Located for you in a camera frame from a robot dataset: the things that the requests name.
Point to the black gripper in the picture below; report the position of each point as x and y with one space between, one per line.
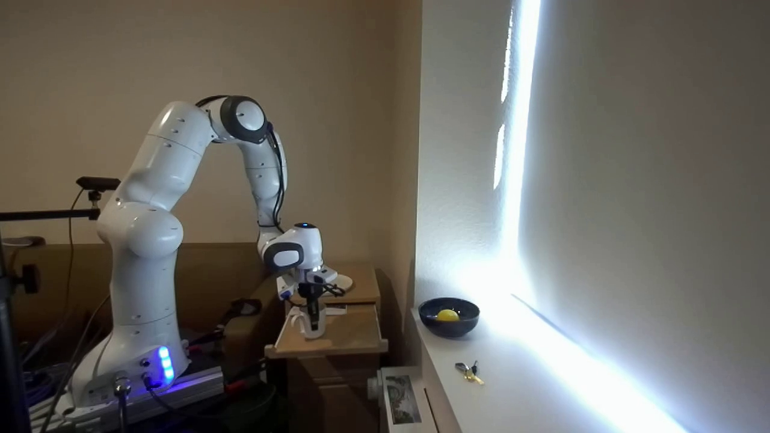
311 289

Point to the white cup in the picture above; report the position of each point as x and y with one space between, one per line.
314 329

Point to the wooden top drawer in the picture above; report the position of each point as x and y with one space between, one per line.
352 335

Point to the yellow lemon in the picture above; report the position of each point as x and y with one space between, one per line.
445 315

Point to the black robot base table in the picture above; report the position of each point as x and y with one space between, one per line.
121 400

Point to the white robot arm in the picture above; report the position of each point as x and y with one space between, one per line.
142 235

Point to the wooden drawer cabinet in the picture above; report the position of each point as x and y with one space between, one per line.
327 377

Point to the white round plate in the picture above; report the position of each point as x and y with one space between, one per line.
338 285

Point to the white radiator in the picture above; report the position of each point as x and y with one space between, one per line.
402 403

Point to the dark blue bowl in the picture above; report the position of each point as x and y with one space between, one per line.
453 331

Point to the small keys on sill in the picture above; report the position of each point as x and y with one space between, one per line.
468 372

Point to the black camera on stand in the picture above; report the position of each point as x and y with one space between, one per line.
98 187

